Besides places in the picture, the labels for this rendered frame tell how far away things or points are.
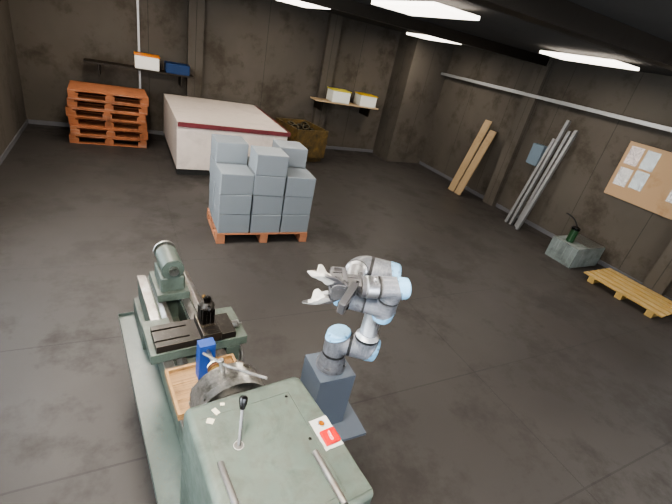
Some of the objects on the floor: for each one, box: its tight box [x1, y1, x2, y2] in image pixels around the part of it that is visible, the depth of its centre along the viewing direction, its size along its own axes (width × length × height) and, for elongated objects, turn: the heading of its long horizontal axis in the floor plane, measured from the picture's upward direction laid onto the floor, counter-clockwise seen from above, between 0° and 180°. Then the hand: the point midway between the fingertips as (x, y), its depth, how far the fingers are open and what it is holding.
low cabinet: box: [164, 93, 291, 175], centre depth 803 cm, size 197×244×92 cm
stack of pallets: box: [65, 80, 149, 148], centre depth 766 cm, size 134×95×95 cm
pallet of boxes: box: [207, 134, 316, 244], centre depth 538 cm, size 124×81×120 cm, turn 94°
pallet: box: [584, 268, 672, 318], centre depth 618 cm, size 121×84×11 cm
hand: (303, 289), depth 125 cm, fingers open, 14 cm apart
